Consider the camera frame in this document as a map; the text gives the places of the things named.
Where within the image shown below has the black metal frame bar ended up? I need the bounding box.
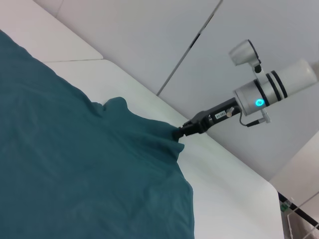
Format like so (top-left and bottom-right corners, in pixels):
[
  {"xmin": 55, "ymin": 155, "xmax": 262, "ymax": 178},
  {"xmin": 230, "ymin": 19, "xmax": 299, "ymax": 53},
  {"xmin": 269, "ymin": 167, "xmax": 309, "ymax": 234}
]
[{"xmin": 278, "ymin": 191, "xmax": 319, "ymax": 231}]

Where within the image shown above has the teal blue t-shirt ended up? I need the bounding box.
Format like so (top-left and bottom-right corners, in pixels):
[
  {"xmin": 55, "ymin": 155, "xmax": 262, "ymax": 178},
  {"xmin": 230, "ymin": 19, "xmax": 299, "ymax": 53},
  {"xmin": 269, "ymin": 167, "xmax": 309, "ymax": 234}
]
[{"xmin": 0, "ymin": 29, "xmax": 194, "ymax": 239}]

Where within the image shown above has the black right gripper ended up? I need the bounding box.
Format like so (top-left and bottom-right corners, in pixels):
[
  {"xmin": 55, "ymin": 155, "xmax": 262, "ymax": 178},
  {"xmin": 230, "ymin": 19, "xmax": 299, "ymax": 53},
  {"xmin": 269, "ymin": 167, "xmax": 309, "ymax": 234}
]
[{"xmin": 172, "ymin": 98, "xmax": 240, "ymax": 142}]

